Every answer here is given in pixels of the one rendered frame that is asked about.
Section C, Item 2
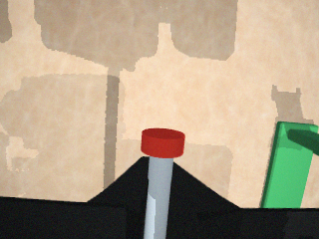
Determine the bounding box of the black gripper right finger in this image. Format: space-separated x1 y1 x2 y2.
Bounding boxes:
165 162 319 239

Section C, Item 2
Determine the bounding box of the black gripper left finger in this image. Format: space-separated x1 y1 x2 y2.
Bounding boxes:
0 156 150 239

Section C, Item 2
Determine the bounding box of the grey rod with red cap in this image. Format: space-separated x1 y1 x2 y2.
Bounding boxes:
141 128 185 239

